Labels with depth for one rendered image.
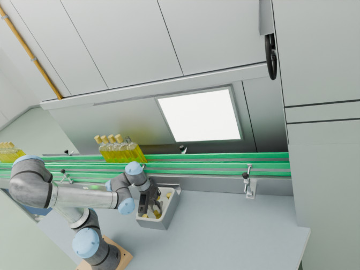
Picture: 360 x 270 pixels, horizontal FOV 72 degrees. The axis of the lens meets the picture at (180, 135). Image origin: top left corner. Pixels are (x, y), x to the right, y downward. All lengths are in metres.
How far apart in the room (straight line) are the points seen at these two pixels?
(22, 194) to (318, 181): 1.07
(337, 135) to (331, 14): 0.37
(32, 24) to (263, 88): 1.28
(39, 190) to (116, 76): 0.75
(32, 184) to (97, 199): 0.24
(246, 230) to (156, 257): 0.46
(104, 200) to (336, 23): 0.99
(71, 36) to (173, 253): 1.25
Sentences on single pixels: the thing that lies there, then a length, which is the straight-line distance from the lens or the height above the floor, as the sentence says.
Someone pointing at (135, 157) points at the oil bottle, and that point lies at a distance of 1.57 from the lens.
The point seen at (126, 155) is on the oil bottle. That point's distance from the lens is 1.59.
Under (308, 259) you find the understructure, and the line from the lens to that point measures 1.57.
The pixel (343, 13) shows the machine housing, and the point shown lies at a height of 1.64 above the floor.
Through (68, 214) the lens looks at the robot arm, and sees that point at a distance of 1.31.
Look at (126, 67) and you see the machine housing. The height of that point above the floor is 1.51.
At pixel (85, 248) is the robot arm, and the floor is 1.01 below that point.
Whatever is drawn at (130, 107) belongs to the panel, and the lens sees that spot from 1.53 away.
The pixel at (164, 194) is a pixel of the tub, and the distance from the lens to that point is 1.56.
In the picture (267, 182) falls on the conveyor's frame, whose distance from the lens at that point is 1.35.
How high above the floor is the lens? 1.86
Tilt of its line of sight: 33 degrees down
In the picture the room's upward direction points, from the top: 23 degrees counter-clockwise
